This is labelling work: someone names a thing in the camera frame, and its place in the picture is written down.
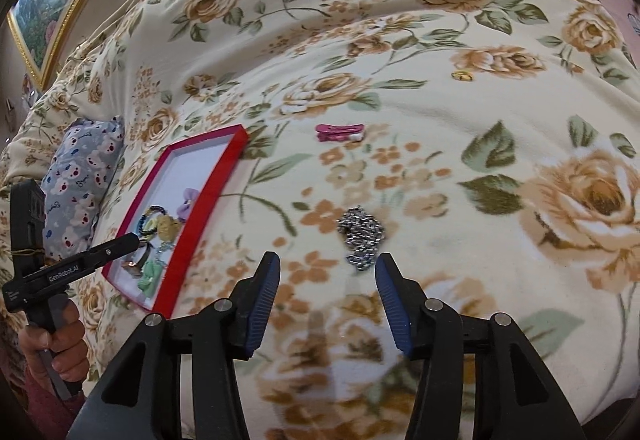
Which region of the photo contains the red jewelry tray box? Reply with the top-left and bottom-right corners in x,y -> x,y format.
102,125 -> 248,319

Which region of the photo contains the purple fabric bow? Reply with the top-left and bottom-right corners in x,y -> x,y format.
177,187 -> 200,222

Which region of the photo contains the green coil hair tie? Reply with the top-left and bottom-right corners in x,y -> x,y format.
135,259 -> 170,298

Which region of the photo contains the blue bear print pillow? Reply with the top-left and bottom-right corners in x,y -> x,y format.
41,118 -> 124,261

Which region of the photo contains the person's left hand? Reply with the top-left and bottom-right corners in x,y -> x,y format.
18,300 -> 89,394

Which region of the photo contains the floral cream bed blanket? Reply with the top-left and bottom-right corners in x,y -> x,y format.
1,0 -> 639,439

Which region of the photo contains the black bead bracelet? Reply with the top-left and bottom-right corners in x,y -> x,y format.
135,203 -> 167,241

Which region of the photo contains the rose gold wrist watch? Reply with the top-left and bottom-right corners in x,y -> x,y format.
120,239 -> 153,278

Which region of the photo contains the pink hair clip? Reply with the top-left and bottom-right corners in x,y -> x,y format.
314,123 -> 366,142

